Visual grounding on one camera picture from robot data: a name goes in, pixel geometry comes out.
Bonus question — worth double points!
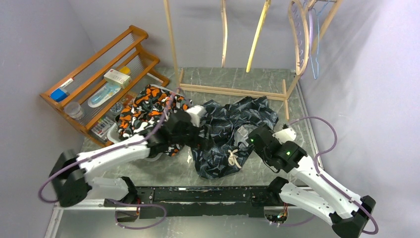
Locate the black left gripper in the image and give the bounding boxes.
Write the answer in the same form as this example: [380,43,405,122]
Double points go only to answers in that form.
[171,119,216,152]

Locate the dark patterned shorts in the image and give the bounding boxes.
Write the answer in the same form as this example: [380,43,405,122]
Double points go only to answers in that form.
[192,96,278,179]

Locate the orange camo shorts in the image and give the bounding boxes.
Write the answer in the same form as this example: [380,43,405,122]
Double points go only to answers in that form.
[117,85,198,159]

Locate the light blue wire hanger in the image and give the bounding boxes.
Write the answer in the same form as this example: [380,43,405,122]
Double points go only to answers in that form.
[312,0,332,80]

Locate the cream yellow hanger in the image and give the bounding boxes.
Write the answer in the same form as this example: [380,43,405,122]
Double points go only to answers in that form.
[246,0,271,73]

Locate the light wooden hanger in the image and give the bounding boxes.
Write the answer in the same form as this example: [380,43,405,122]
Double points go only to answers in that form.
[221,0,228,68]

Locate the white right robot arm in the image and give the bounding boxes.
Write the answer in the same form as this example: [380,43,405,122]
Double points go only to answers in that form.
[247,125,376,238]

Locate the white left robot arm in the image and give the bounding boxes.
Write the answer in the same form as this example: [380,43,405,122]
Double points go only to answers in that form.
[49,106,214,207]

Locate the wooden clothes rack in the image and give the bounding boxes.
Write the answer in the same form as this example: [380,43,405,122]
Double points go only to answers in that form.
[163,0,342,120]

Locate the white plastic laundry basket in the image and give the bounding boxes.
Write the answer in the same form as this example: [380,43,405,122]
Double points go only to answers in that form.
[107,84,193,143]

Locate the marker pen set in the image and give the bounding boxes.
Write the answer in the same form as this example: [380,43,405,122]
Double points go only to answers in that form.
[90,116,114,141]

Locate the blue blister pack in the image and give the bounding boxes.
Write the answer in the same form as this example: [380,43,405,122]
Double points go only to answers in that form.
[88,83,121,108]

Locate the white medicine box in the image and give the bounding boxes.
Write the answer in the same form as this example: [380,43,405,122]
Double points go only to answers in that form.
[104,69,132,89]

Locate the orange wooden shelf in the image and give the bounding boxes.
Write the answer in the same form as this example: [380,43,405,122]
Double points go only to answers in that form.
[40,25,170,147]

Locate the clear plastic cup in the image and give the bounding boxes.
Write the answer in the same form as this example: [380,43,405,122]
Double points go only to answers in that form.
[64,102,84,120]

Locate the blue box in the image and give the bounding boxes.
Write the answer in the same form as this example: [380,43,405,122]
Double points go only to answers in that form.
[50,87,69,102]

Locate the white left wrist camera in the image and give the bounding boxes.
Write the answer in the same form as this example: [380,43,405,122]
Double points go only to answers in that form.
[186,105,206,127]

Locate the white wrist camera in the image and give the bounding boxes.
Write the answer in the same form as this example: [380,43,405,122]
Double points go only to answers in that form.
[273,127,297,144]
[186,105,206,127]

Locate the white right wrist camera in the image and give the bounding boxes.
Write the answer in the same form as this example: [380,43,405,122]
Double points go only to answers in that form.
[273,127,297,144]

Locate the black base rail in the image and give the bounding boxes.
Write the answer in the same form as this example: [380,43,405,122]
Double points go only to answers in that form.
[104,185,299,219]

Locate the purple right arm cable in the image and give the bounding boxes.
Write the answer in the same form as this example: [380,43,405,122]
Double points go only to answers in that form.
[283,116,379,236]

